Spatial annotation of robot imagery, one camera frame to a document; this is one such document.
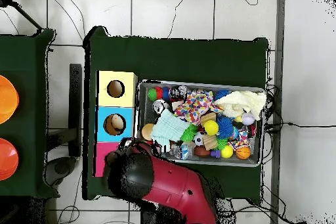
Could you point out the blue spiky ball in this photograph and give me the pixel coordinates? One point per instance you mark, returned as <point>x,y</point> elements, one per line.
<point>226,127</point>
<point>222,94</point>

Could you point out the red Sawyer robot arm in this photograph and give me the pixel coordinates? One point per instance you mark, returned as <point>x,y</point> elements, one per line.
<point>168,184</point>

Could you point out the orange toy basketball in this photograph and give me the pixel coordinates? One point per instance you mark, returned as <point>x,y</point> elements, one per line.
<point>242,152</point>

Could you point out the shallow clear mesh bin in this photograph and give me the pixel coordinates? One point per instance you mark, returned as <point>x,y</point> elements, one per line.
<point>210,85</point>

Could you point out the large yellow ball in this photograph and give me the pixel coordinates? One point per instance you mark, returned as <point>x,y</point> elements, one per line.
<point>211,127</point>

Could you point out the colourful polka dot cloth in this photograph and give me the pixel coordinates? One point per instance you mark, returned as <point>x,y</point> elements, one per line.
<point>195,106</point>

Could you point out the crushed silver can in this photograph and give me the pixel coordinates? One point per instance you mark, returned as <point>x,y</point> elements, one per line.
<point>159,106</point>

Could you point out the orange bowl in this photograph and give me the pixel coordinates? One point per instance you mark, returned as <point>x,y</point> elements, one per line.
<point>6,159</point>
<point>6,99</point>

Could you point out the crushed clear plastic bottle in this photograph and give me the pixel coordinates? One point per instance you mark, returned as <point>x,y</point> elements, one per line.
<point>182,151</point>

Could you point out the black stand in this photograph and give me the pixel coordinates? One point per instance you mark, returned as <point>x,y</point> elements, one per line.
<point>75,103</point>

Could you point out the wooden box with three holes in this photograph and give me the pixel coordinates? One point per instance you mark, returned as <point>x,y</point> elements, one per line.
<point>116,107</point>

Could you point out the mint green cloth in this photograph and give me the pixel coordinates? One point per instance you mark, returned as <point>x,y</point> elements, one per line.
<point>169,125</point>

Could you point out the dark green table cloth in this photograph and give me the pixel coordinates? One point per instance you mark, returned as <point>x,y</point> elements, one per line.
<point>173,58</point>
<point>29,77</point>

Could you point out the toy hamburger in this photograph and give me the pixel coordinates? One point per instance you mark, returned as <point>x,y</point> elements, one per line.
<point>147,130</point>

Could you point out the cream yellow cloth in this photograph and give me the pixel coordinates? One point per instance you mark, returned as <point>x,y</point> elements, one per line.
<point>244,102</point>

